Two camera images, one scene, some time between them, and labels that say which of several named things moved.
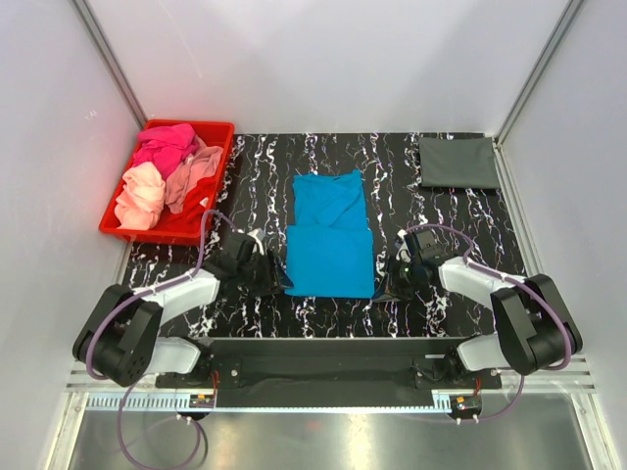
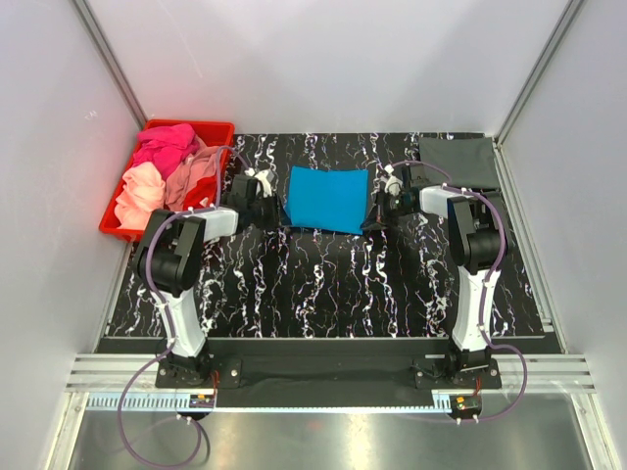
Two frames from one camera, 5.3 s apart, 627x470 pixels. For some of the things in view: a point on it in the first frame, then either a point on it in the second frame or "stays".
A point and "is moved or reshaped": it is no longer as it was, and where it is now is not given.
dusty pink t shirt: [200, 164] stays
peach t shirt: [142, 199] stays
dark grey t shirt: [458, 163] stays
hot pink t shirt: [166, 147] stays
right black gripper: [392, 291] → [378, 218]
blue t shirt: [330, 246] is moved or reshaped
